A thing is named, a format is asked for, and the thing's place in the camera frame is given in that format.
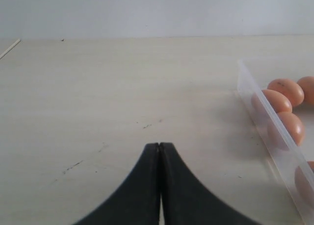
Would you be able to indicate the clear plastic bin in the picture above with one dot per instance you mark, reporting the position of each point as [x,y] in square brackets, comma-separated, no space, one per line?
[254,76]

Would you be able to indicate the brown egg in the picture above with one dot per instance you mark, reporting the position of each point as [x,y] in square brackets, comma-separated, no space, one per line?
[278,102]
[307,85]
[302,184]
[293,125]
[289,88]

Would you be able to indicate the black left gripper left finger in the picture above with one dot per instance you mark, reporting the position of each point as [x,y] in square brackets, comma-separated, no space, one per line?
[137,200]

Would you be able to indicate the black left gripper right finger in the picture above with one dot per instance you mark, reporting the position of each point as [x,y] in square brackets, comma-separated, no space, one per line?
[185,200]

